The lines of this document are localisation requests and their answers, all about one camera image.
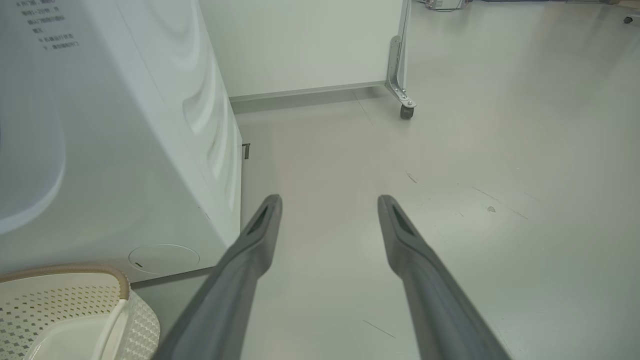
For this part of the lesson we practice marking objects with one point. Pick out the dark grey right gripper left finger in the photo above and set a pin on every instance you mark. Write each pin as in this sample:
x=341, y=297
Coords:
x=235, y=280

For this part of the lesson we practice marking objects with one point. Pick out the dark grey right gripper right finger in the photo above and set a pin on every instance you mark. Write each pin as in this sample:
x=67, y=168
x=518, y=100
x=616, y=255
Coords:
x=430, y=290

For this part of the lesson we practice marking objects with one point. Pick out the white front-load washing machine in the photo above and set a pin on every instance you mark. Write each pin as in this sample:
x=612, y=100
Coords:
x=115, y=150

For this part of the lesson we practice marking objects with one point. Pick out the cream perforated laundry basket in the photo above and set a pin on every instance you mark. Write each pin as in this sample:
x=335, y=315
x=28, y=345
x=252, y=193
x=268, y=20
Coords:
x=55, y=310

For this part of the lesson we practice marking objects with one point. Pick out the white partition panel with caster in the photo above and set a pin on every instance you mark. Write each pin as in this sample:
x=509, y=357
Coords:
x=300, y=40

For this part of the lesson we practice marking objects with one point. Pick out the small grey box device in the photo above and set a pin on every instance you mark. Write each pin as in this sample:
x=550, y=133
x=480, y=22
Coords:
x=445, y=4

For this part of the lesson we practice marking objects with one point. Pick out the small black caster wheel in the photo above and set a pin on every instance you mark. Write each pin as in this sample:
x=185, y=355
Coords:
x=628, y=20

